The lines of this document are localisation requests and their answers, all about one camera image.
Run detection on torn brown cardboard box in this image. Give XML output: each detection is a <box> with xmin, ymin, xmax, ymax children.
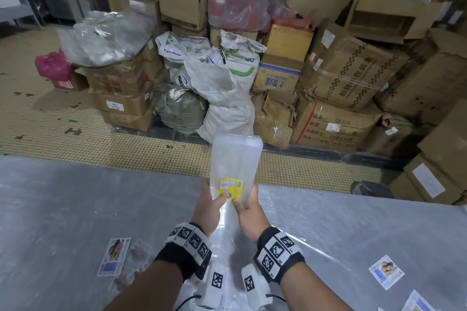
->
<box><xmin>251</xmin><ymin>89</ymin><xmax>297</xmax><ymax>150</ymax></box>

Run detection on black wrapped bundle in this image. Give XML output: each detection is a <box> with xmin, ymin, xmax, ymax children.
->
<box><xmin>351</xmin><ymin>180</ymin><xmax>395</xmax><ymax>198</ymax></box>

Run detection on white sack with green print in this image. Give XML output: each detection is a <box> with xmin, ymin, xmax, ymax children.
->
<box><xmin>220</xmin><ymin>29</ymin><xmax>268</xmax><ymax>86</ymax></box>

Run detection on clear bags with labels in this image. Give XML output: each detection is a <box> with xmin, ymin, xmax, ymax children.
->
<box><xmin>95</xmin><ymin>190</ymin><xmax>437</xmax><ymax>311</ymax></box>

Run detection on plain white sack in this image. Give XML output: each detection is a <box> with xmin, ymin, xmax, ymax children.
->
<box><xmin>197</xmin><ymin>103</ymin><xmax>255</xmax><ymax>146</ymax></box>

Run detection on small cardboard box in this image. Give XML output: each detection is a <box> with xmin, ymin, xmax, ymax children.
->
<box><xmin>49</xmin><ymin>68</ymin><xmax>88</xmax><ymax>92</ymax></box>

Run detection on open cardboard box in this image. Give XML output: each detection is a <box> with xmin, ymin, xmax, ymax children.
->
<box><xmin>344</xmin><ymin>0</ymin><xmax>453</xmax><ymax>45</ymax></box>

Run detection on white sack with blue print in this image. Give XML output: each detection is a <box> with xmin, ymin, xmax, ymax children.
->
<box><xmin>155</xmin><ymin>32</ymin><xmax>212</xmax><ymax>67</ymax></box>

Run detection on cardboard box with red print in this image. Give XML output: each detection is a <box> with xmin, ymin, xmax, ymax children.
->
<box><xmin>290</xmin><ymin>94</ymin><xmax>383</xmax><ymax>153</ymax></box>

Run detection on cardboard box with white label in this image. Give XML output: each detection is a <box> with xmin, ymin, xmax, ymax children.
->
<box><xmin>91</xmin><ymin>92</ymin><xmax>154</xmax><ymax>117</ymax></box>

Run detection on dark cardboard box red marks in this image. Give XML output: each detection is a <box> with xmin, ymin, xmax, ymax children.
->
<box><xmin>83</xmin><ymin>53</ymin><xmax>161</xmax><ymax>96</ymax></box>

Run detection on pink plastic bag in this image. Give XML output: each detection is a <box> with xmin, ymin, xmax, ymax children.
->
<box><xmin>35</xmin><ymin>51</ymin><xmax>73</xmax><ymax>81</ymax></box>

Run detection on person's left forearm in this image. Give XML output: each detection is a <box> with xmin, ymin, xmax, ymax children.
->
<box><xmin>102</xmin><ymin>261</ymin><xmax>183</xmax><ymax>311</ymax></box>

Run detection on black marker wristband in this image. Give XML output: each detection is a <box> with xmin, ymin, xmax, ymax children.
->
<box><xmin>154</xmin><ymin>222</ymin><xmax>213</xmax><ymax>281</ymax></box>
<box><xmin>253</xmin><ymin>226</ymin><xmax>306</xmax><ymax>285</ymax></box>

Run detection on person's left hand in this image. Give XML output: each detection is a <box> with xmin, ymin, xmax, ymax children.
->
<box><xmin>190</xmin><ymin>183</ymin><xmax>229</xmax><ymax>237</ymax></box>

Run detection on plain yellowish cardboard box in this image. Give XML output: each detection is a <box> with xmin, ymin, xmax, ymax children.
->
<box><xmin>266</xmin><ymin>22</ymin><xmax>315</xmax><ymax>64</ymax></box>

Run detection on large brown cardboard box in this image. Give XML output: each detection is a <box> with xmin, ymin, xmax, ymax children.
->
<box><xmin>376</xmin><ymin>52</ymin><xmax>467</xmax><ymax>125</ymax></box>

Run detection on cardboard boxes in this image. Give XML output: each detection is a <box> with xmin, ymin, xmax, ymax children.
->
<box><xmin>389</xmin><ymin>99</ymin><xmax>467</xmax><ymax>206</ymax></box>

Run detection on cardboard box with blue stripe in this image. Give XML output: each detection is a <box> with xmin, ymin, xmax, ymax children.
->
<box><xmin>253</xmin><ymin>53</ymin><xmax>305</xmax><ymax>93</ymax></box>

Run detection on small labelled brown box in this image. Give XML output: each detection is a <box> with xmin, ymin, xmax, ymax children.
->
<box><xmin>363</xmin><ymin>114</ymin><xmax>415</xmax><ymax>156</ymax></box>

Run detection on person's right forearm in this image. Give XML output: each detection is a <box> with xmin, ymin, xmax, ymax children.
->
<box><xmin>281</xmin><ymin>263</ymin><xmax>353</xmax><ymax>311</ymax></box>

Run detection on cardboard box with checker pattern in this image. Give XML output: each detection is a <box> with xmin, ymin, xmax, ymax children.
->
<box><xmin>299</xmin><ymin>35</ymin><xmax>409</xmax><ymax>111</ymax></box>

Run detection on grey-green sack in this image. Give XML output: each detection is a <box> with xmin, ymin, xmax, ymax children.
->
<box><xmin>153</xmin><ymin>83</ymin><xmax>209</xmax><ymax>135</ymax></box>

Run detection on low cardboard box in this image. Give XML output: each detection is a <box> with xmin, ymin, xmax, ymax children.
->
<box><xmin>100</xmin><ymin>108</ymin><xmax>155</xmax><ymax>132</ymax></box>

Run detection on grey table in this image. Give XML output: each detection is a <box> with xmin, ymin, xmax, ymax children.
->
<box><xmin>0</xmin><ymin>155</ymin><xmax>467</xmax><ymax>311</ymax></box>

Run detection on crumpled white sack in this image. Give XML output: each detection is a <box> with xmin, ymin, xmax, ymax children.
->
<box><xmin>166</xmin><ymin>57</ymin><xmax>252</xmax><ymax>107</ymax></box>

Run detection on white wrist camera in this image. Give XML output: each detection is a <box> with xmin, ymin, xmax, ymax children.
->
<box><xmin>240</xmin><ymin>264</ymin><xmax>272</xmax><ymax>310</ymax></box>
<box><xmin>198</xmin><ymin>262</ymin><xmax>229</xmax><ymax>310</ymax></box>

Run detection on white labelled bag apart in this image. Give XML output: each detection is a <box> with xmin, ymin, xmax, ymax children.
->
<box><xmin>368</xmin><ymin>255</ymin><xmax>405</xmax><ymax>290</ymax></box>

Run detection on person's right hand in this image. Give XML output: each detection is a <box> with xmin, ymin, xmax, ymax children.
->
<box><xmin>233</xmin><ymin>184</ymin><xmax>272</xmax><ymax>243</ymax></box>

